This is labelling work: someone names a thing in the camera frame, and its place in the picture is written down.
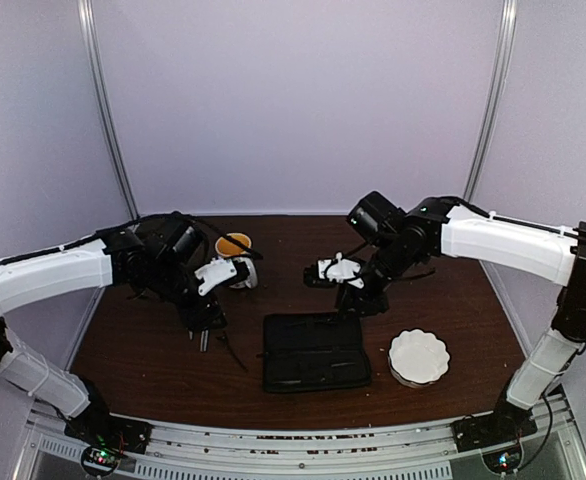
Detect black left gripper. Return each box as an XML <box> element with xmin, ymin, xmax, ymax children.
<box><xmin>147</xmin><ymin>257</ymin><xmax>228</xmax><ymax>333</ymax></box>

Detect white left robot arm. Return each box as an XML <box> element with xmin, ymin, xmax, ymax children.
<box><xmin>0</xmin><ymin>212</ymin><xmax>241</xmax><ymax>444</ymax></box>

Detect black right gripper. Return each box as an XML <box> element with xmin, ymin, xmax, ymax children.
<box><xmin>335</xmin><ymin>235</ymin><xmax>422</xmax><ymax>321</ymax></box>

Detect right aluminium frame post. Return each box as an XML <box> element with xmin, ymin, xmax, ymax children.
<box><xmin>463</xmin><ymin>0</ymin><xmax>518</xmax><ymax>201</ymax></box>

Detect front aluminium rail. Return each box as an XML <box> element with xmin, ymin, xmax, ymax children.
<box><xmin>8</xmin><ymin>392</ymin><xmax>586</xmax><ymax>479</ymax></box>

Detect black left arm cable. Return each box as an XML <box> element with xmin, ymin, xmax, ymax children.
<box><xmin>62</xmin><ymin>211</ymin><xmax>264</xmax><ymax>261</ymax></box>

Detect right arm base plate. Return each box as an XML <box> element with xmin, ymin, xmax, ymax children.
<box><xmin>450</xmin><ymin>413</ymin><xmax>538</xmax><ymax>453</ymax></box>

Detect silver thinning hair scissors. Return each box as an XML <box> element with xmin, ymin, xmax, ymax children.
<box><xmin>199</xmin><ymin>330</ymin><xmax>209</xmax><ymax>352</ymax></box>

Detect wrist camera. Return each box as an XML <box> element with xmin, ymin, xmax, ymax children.
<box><xmin>303</xmin><ymin>252</ymin><xmax>364</xmax><ymax>289</ymax></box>
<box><xmin>194</xmin><ymin>257</ymin><xmax>258</xmax><ymax>297</ymax></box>

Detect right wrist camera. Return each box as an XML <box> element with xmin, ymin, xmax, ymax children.
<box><xmin>303</xmin><ymin>252</ymin><xmax>364</xmax><ymax>289</ymax></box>

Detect black hair clip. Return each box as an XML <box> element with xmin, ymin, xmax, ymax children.
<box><xmin>216</xmin><ymin>331</ymin><xmax>248</xmax><ymax>373</ymax></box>

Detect white floral ceramic mug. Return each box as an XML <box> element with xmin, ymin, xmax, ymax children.
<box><xmin>215</xmin><ymin>232</ymin><xmax>258</xmax><ymax>289</ymax></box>

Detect white scalloped ceramic bowl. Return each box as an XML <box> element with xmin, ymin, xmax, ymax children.
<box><xmin>387</xmin><ymin>329</ymin><xmax>450</xmax><ymax>388</ymax></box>

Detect left aluminium frame post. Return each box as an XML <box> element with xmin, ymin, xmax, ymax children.
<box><xmin>77</xmin><ymin>0</ymin><xmax>140</xmax><ymax>219</ymax></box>

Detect left circuit board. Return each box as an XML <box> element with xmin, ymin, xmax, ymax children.
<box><xmin>80</xmin><ymin>446</ymin><xmax>123</xmax><ymax>477</ymax></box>

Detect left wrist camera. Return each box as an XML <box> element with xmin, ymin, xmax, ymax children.
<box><xmin>194</xmin><ymin>257</ymin><xmax>258</xmax><ymax>297</ymax></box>

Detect right circuit board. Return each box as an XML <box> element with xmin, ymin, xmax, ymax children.
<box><xmin>483</xmin><ymin>448</ymin><xmax>523</xmax><ymax>474</ymax></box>

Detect black zippered tool case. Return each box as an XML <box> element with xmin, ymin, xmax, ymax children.
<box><xmin>262</xmin><ymin>312</ymin><xmax>372</xmax><ymax>394</ymax></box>

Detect circuit board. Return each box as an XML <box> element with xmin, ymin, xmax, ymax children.
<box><xmin>80</xmin><ymin>446</ymin><xmax>123</xmax><ymax>477</ymax></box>
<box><xmin>483</xmin><ymin>448</ymin><xmax>523</xmax><ymax>474</ymax></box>

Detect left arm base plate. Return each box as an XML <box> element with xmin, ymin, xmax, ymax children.
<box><xmin>64</xmin><ymin>415</ymin><xmax>152</xmax><ymax>455</ymax></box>

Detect aluminium frame post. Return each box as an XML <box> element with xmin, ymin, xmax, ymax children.
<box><xmin>77</xmin><ymin>0</ymin><xmax>140</xmax><ymax>219</ymax></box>
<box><xmin>463</xmin><ymin>0</ymin><xmax>518</xmax><ymax>201</ymax></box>

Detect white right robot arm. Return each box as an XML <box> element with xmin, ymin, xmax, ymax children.
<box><xmin>318</xmin><ymin>191</ymin><xmax>586</xmax><ymax>442</ymax></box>

